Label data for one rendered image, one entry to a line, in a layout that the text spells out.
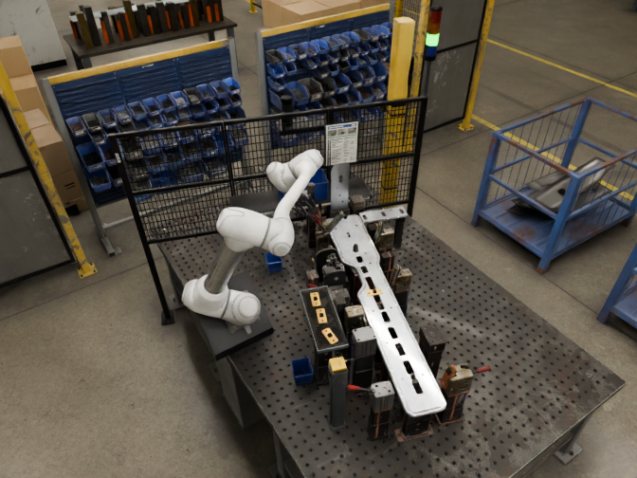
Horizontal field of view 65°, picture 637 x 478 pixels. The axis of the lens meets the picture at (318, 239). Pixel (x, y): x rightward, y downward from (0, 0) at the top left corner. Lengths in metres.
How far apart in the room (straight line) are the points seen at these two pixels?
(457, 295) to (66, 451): 2.52
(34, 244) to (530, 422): 3.59
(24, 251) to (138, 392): 1.48
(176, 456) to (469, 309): 1.93
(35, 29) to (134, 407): 6.33
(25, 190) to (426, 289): 2.85
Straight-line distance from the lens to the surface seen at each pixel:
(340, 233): 2.99
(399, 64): 3.19
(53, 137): 5.09
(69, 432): 3.68
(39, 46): 8.82
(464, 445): 2.57
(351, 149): 3.29
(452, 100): 6.03
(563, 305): 4.33
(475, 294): 3.17
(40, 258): 4.49
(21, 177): 4.09
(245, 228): 2.04
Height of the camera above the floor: 2.91
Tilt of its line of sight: 40 degrees down
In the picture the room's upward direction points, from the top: 1 degrees counter-clockwise
